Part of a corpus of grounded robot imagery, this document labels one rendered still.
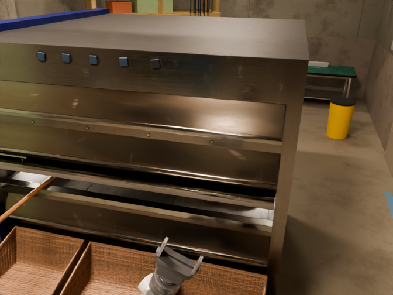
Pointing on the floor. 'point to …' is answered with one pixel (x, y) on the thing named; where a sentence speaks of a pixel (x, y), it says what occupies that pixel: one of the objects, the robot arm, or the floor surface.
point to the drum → (340, 117)
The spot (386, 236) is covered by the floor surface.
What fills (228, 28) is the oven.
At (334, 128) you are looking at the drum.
